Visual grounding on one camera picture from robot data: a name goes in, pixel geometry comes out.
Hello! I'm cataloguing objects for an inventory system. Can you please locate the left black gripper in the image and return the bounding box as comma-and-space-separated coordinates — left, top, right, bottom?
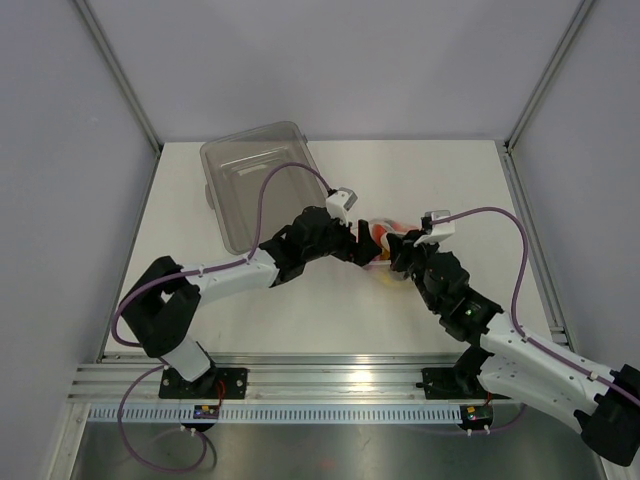
303, 211, 381, 267

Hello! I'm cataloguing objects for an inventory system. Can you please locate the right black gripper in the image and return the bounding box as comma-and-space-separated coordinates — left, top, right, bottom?
387, 230, 441, 312

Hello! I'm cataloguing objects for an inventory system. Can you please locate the orange toy fruit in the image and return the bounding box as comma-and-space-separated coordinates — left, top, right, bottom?
369, 221, 415, 243

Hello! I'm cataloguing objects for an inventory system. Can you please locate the clear zip top bag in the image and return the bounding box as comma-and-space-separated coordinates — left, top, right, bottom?
363, 218, 399, 285

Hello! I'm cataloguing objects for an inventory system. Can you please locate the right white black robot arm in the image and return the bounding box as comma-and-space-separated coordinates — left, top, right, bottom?
386, 231, 639, 467

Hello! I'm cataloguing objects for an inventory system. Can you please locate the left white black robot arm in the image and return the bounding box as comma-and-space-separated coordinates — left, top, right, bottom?
116, 207, 382, 399

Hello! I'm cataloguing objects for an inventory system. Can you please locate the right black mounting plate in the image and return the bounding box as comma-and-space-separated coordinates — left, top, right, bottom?
421, 367, 488, 400

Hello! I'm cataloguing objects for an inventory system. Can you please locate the black mounting plate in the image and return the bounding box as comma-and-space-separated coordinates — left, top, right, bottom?
158, 367, 249, 400
421, 367, 488, 400

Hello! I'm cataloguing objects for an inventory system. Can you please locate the clear grey plastic bin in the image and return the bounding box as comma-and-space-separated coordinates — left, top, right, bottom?
200, 121, 326, 255

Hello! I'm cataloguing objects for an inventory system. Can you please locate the right small circuit board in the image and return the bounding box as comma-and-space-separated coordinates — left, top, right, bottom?
465, 405, 493, 423

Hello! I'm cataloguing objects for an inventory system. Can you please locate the small circuit board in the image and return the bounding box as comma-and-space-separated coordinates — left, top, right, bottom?
193, 405, 220, 419
465, 405, 493, 423

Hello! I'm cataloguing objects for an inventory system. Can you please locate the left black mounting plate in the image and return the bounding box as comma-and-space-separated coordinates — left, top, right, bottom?
158, 367, 249, 400

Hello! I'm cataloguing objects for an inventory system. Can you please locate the left small circuit board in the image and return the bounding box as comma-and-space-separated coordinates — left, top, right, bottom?
193, 405, 220, 419

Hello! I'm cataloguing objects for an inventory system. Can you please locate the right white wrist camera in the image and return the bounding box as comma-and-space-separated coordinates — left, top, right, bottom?
413, 210, 456, 247

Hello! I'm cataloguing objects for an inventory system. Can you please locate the right aluminium frame post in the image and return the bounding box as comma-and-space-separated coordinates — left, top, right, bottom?
502, 0, 599, 151

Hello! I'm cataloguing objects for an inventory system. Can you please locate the aluminium frame post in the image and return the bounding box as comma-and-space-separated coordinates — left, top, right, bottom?
74, 0, 162, 151
502, 0, 599, 151

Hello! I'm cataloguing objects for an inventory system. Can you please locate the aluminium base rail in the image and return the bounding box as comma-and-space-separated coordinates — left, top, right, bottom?
67, 352, 611, 404

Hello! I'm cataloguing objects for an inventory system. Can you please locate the left aluminium frame post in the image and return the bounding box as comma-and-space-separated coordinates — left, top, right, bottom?
74, 0, 162, 151

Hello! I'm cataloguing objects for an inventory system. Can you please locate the white slotted cable duct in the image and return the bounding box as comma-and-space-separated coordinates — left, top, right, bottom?
88, 404, 462, 425

